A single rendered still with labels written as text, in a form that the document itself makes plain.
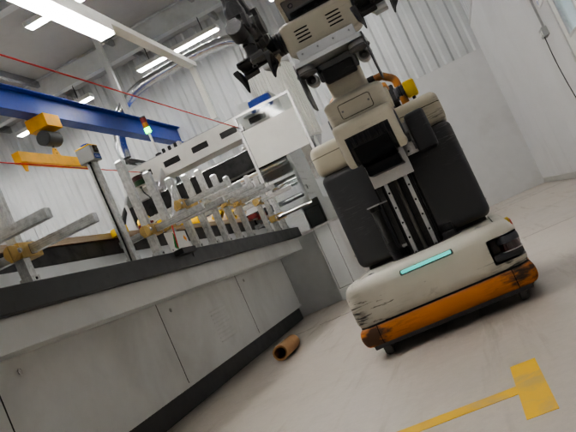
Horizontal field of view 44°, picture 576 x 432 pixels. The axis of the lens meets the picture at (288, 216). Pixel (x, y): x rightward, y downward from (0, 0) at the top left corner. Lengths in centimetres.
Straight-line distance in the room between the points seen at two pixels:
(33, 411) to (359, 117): 144
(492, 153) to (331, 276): 653
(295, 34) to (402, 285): 96
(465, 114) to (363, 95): 964
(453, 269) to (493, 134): 975
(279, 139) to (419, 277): 362
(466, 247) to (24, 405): 151
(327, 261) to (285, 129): 113
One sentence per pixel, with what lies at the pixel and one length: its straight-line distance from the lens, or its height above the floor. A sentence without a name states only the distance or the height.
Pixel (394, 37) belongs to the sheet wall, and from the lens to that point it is 1245.
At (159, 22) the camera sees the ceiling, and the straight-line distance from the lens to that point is 1213.
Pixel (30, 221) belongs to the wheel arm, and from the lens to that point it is 210.
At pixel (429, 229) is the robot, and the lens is 273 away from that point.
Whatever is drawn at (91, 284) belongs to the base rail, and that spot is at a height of 65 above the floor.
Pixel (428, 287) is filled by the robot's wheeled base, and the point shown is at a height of 17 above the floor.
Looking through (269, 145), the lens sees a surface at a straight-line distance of 596.
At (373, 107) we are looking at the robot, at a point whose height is 81.
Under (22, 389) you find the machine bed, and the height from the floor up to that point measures 42.
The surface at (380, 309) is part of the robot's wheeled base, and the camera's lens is 250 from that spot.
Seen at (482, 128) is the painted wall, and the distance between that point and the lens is 1216.
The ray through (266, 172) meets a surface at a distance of 596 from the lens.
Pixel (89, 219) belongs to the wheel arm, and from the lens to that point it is 229.
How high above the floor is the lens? 42
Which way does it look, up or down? 4 degrees up
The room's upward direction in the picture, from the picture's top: 24 degrees counter-clockwise
